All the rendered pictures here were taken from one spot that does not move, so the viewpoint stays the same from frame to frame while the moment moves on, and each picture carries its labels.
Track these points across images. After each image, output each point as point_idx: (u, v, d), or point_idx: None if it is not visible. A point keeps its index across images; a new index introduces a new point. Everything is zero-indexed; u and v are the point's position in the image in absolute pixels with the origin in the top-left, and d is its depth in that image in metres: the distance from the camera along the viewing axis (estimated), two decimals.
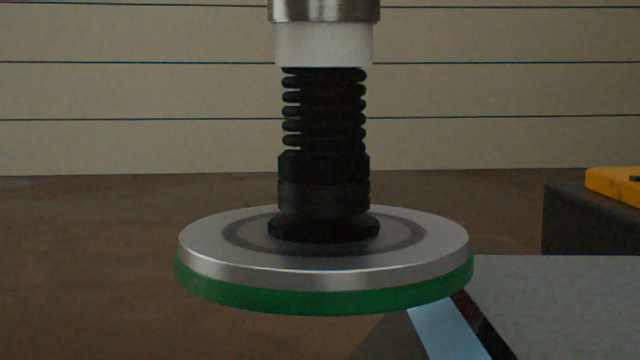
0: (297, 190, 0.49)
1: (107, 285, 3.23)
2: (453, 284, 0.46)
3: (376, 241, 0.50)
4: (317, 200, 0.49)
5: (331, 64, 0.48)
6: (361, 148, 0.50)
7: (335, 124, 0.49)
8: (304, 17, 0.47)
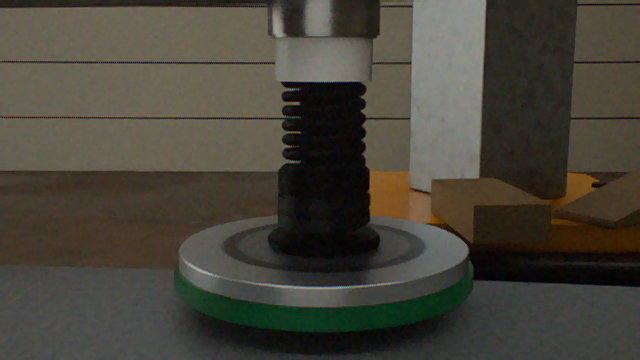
0: (297, 204, 0.50)
1: None
2: (385, 316, 0.43)
3: (345, 260, 0.48)
4: (317, 214, 0.49)
5: (331, 79, 0.48)
6: (361, 162, 0.51)
7: (335, 138, 0.49)
8: (304, 33, 0.47)
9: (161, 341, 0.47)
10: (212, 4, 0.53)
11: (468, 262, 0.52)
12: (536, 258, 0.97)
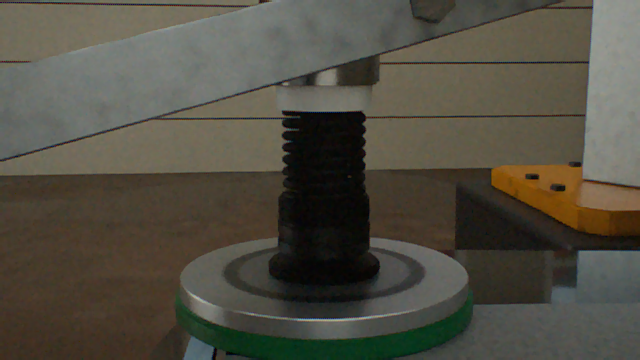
0: (297, 232, 0.50)
1: (62, 285, 3.24)
2: (356, 351, 0.43)
3: (333, 289, 0.48)
4: (317, 242, 0.50)
5: (331, 109, 0.48)
6: (361, 189, 0.51)
7: (335, 167, 0.49)
8: (304, 82, 0.48)
9: None
10: None
11: (467, 296, 0.51)
12: None
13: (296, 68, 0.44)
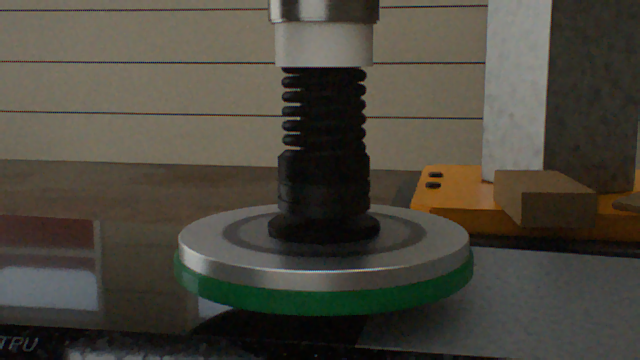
0: (297, 190, 0.49)
1: None
2: None
3: (257, 229, 0.53)
4: (317, 200, 0.49)
5: (331, 64, 0.48)
6: (361, 148, 0.50)
7: (335, 124, 0.49)
8: (304, 17, 0.47)
9: None
10: None
11: (247, 284, 0.44)
12: (587, 244, 1.04)
13: None
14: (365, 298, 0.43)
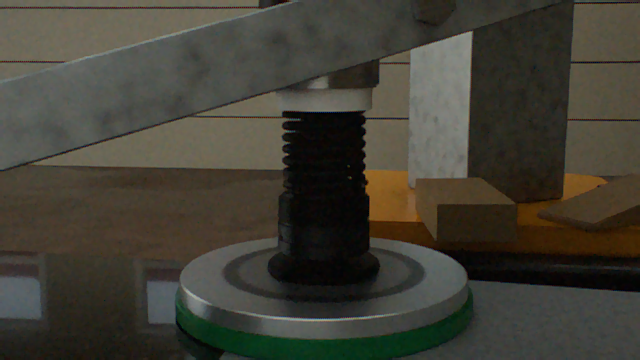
0: (297, 232, 0.50)
1: None
2: (465, 318, 0.48)
3: (383, 279, 0.51)
4: (317, 242, 0.50)
5: (331, 109, 0.48)
6: (361, 189, 0.51)
7: (335, 167, 0.49)
8: (304, 85, 0.48)
9: (51, 319, 0.51)
10: None
11: None
12: (510, 259, 0.96)
13: (298, 73, 0.44)
14: None
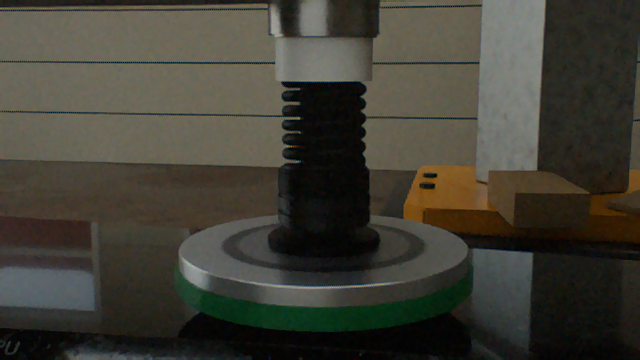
0: (297, 204, 0.50)
1: None
2: None
3: (381, 235, 0.55)
4: (317, 214, 0.49)
5: (331, 79, 0.48)
6: (361, 162, 0.51)
7: (335, 138, 0.49)
8: (304, 32, 0.47)
9: None
10: (212, 4, 0.53)
11: None
12: (581, 245, 1.04)
13: None
14: None
